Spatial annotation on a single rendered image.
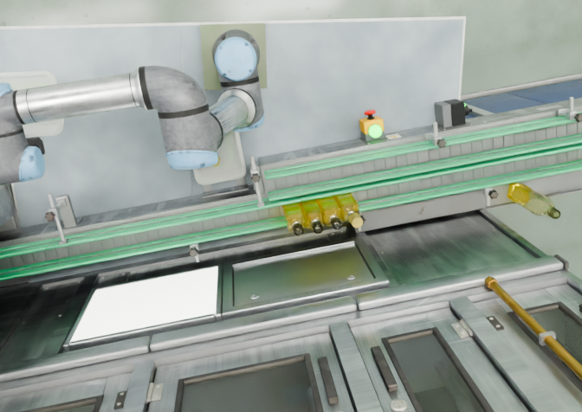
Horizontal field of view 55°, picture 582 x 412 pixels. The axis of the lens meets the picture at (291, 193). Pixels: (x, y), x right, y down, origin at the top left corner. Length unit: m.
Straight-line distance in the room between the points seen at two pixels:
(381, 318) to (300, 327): 0.21
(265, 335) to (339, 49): 1.00
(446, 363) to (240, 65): 0.95
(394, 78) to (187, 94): 0.96
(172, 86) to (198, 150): 0.15
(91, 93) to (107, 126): 0.72
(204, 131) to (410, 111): 0.98
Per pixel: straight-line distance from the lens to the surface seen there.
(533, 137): 2.12
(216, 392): 1.37
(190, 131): 1.26
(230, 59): 1.63
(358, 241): 1.84
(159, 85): 1.26
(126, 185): 2.05
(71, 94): 1.30
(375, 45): 2.00
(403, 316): 1.51
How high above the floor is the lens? 2.69
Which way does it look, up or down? 72 degrees down
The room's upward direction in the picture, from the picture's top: 160 degrees clockwise
